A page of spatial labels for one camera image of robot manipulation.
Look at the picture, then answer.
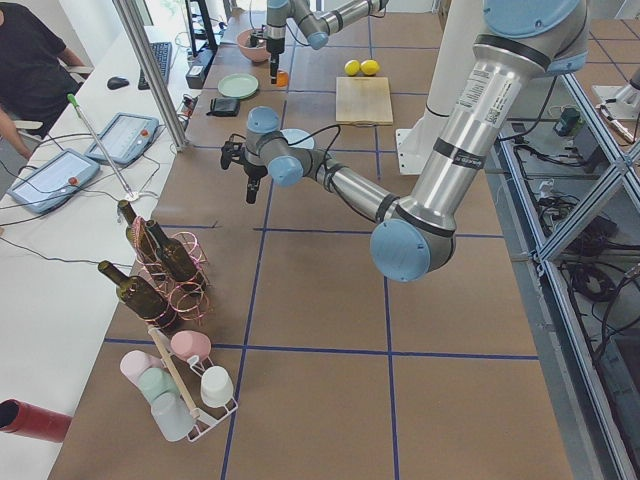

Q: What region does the mint green plastic cup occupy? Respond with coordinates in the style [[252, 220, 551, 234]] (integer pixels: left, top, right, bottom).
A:
[[137, 367, 180, 404]]

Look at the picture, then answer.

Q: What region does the blue teach pendant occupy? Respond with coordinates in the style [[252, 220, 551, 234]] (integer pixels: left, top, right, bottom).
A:
[[8, 149, 100, 214], [98, 112, 160, 168]]

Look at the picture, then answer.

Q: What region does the dark grey folded cloth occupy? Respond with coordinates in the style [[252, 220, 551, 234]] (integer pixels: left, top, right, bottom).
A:
[[207, 97, 240, 117]]

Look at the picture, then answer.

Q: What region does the pale lilac plastic cup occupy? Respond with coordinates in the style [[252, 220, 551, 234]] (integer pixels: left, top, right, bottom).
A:
[[119, 350, 164, 386]]

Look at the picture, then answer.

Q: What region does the aluminium frame post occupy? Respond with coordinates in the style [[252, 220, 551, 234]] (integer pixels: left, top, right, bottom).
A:
[[112, 0, 187, 152]]

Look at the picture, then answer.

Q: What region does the mint green plate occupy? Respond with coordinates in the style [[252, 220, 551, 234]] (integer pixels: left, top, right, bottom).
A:
[[217, 73, 259, 99]]

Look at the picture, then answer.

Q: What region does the black computer mouse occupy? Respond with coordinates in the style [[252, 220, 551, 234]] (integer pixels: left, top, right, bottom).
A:
[[106, 76, 130, 90]]

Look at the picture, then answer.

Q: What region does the person in black shirt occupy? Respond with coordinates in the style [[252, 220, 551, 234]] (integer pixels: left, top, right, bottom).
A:
[[1, 2, 83, 159]]

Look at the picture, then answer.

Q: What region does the white plastic cup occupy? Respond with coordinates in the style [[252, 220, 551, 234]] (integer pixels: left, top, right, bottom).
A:
[[200, 365, 234, 408]]

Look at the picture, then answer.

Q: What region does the wooden rack handle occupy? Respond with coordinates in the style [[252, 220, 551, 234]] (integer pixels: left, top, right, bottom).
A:
[[148, 327, 200, 419]]

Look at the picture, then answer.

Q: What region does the metal rod green tip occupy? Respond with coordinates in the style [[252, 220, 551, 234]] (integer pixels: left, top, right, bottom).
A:
[[67, 94, 152, 202]]

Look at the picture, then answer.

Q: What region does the red cylinder tube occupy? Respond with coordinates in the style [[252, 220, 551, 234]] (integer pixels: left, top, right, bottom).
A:
[[1, 399, 72, 443]]

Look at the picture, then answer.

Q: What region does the white wire cup rack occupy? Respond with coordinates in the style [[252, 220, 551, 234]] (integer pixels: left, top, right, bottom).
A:
[[164, 335, 238, 443]]

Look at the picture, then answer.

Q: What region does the grey-blue plastic cup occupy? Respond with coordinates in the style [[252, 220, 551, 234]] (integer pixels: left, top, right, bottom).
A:
[[150, 392, 196, 442]]

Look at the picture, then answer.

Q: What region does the bamboo cutting board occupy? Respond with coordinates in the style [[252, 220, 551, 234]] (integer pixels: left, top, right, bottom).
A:
[[336, 77, 394, 125]]

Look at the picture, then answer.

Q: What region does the orange mandarin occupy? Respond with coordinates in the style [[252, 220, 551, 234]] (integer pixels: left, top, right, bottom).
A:
[[275, 70, 289, 88]]

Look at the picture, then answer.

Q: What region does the yellow lemon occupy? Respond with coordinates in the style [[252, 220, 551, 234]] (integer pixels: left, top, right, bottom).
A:
[[344, 59, 361, 77], [360, 59, 380, 76]]

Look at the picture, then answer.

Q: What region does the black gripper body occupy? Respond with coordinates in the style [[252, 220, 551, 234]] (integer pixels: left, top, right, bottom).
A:
[[220, 133, 268, 182], [249, 29, 284, 59]]

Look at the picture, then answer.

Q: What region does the copper wire bottle rack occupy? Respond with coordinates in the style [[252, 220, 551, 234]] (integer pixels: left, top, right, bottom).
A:
[[126, 216, 211, 327]]

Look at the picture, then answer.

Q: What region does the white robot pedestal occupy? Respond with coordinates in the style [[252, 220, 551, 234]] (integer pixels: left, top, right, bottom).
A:
[[396, 1, 483, 175]]

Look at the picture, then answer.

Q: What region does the dark green wine bottle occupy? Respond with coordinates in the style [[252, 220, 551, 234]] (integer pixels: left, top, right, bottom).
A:
[[98, 260, 181, 333]]

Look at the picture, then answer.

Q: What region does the pink plastic cup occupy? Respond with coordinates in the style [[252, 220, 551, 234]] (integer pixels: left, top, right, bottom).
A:
[[170, 330, 212, 361]]

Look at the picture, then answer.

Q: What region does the black keyboard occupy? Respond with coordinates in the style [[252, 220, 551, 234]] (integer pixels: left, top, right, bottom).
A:
[[137, 41, 174, 92]]

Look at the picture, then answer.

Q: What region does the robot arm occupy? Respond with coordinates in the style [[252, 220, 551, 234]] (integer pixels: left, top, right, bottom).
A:
[[221, 1, 590, 282], [264, 0, 388, 84]]

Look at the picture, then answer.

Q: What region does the pink bowl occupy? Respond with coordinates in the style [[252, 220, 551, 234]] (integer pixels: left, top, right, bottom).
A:
[[236, 28, 271, 63]]

